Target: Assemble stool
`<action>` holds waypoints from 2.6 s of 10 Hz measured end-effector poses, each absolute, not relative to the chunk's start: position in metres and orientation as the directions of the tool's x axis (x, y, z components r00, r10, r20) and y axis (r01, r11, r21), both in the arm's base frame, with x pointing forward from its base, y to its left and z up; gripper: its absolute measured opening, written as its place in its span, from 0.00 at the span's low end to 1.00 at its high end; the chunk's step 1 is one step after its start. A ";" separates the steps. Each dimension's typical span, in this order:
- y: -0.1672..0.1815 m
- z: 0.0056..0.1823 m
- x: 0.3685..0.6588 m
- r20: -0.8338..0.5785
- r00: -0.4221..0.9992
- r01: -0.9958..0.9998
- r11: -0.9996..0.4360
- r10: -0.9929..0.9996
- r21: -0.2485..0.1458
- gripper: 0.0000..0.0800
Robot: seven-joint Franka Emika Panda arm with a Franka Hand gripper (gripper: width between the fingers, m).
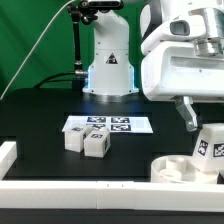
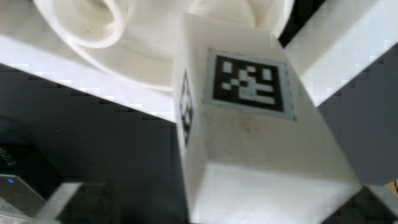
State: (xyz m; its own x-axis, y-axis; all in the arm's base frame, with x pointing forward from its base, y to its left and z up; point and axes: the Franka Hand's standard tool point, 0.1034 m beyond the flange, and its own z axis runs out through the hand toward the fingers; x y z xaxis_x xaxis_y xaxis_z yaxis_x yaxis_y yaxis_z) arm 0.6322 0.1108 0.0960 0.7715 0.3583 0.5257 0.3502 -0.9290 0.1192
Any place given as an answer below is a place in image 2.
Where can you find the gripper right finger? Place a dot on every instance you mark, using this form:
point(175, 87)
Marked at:
point(363, 205)

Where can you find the white round stool seat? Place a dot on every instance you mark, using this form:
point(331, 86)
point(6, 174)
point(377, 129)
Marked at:
point(119, 31)

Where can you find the white right barrier wall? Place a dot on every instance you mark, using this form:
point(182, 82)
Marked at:
point(345, 38)

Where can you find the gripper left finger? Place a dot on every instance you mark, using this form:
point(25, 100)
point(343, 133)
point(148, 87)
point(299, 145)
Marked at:
point(82, 204)

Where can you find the white front barrier wall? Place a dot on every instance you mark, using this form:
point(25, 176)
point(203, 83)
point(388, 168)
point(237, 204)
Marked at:
point(36, 53)

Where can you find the white stool leg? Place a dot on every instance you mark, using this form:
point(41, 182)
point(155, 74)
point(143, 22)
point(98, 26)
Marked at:
point(265, 170)

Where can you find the white barrier wall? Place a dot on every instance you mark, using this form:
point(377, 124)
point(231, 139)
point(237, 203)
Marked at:
point(36, 53)
point(345, 38)

